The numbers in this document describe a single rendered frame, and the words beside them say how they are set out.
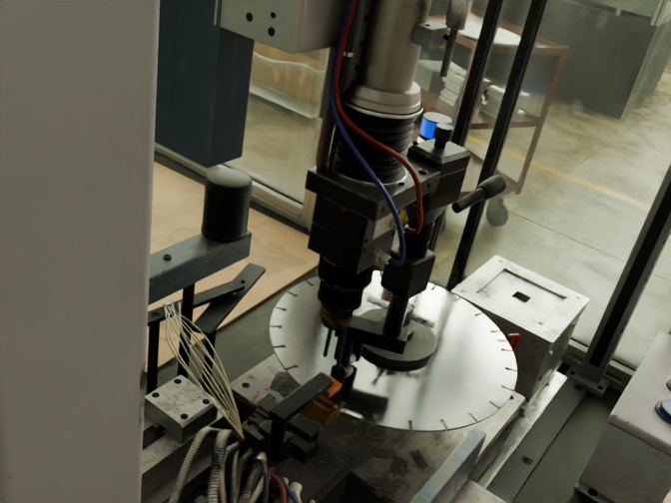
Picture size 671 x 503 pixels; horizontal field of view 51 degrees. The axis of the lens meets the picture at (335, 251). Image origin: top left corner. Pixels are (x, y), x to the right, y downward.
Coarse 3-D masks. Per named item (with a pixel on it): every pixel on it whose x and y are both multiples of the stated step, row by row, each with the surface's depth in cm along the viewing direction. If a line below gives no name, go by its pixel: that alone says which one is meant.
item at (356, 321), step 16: (400, 304) 80; (352, 320) 84; (368, 320) 84; (384, 320) 82; (400, 320) 81; (336, 336) 84; (352, 336) 83; (368, 336) 83; (384, 336) 82; (400, 336) 83; (336, 352) 86; (400, 352) 83
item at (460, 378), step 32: (384, 288) 103; (288, 320) 93; (320, 320) 94; (448, 320) 99; (480, 320) 100; (288, 352) 87; (320, 352) 88; (448, 352) 92; (480, 352) 94; (512, 352) 95; (352, 384) 84; (384, 384) 85; (416, 384) 86; (448, 384) 87; (480, 384) 88; (512, 384) 89; (352, 416) 79; (384, 416) 80; (416, 416) 81; (448, 416) 82; (480, 416) 83
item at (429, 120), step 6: (426, 114) 109; (432, 114) 110; (438, 114) 110; (426, 120) 108; (432, 120) 107; (438, 120) 108; (444, 120) 108; (450, 120) 109; (426, 126) 108; (432, 126) 108; (420, 132) 110; (426, 132) 108; (432, 132) 108; (426, 138) 109; (432, 138) 108
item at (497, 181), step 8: (496, 176) 75; (480, 184) 75; (488, 184) 74; (496, 184) 75; (504, 184) 75; (472, 192) 74; (480, 192) 74; (488, 192) 74; (496, 192) 75; (464, 200) 72; (472, 200) 73; (480, 200) 74; (456, 208) 72; (464, 208) 72
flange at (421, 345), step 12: (372, 312) 96; (384, 312) 96; (408, 324) 92; (420, 324) 95; (408, 336) 91; (420, 336) 93; (432, 336) 93; (372, 348) 89; (408, 348) 90; (420, 348) 90; (432, 348) 91; (384, 360) 88; (396, 360) 88; (408, 360) 88; (420, 360) 89
